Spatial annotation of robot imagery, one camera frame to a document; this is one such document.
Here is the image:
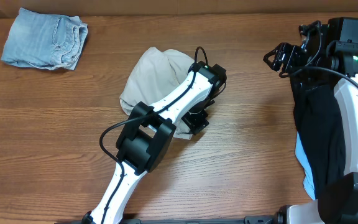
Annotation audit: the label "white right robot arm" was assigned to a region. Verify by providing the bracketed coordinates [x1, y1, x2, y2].
[264, 40, 358, 223]

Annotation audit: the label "black and blue garment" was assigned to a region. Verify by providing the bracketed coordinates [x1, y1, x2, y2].
[289, 24, 358, 200]

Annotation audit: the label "beige khaki shorts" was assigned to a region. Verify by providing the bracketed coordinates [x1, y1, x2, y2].
[119, 46, 198, 140]

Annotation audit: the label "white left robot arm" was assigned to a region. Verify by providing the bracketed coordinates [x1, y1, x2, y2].
[81, 61, 227, 224]

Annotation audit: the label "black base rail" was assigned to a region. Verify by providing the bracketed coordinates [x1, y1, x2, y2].
[54, 215, 279, 224]

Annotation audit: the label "folded light blue jeans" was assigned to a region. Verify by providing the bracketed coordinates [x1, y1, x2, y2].
[1, 7, 88, 70]

